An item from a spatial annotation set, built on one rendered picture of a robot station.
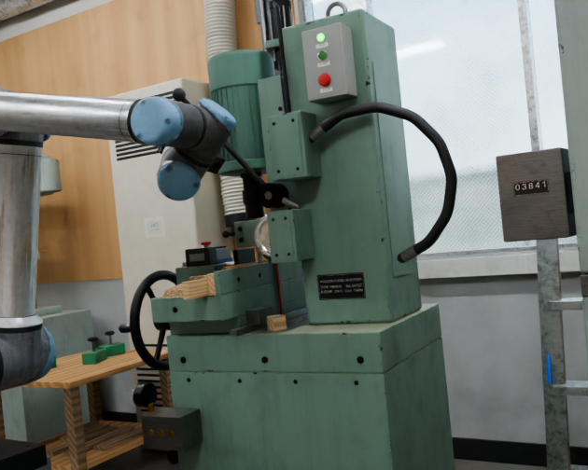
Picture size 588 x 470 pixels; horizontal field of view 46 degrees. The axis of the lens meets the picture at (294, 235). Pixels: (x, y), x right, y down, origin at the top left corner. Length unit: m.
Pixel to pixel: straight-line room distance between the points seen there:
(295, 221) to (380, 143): 0.27
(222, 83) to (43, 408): 2.53
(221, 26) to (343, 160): 1.91
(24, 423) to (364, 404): 2.62
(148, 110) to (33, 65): 3.32
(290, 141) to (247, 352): 0.50
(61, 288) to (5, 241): 2.65
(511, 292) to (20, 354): 1.89
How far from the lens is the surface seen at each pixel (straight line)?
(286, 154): 1.61
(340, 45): 1.60
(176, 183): 1.49
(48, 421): 4.01
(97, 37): 4.25
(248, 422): 1.71
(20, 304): 1.87
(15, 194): 1.84
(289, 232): 1.59
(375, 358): 1.52
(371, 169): 1.61
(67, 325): 4.04
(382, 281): 1.61
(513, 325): 2.97
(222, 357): 1.71
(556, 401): 2.24
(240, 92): 1.83
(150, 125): 1.35
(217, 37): 3.44
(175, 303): 1.71
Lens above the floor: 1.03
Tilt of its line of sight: level
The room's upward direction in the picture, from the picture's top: 6 degrees counter-clockwise
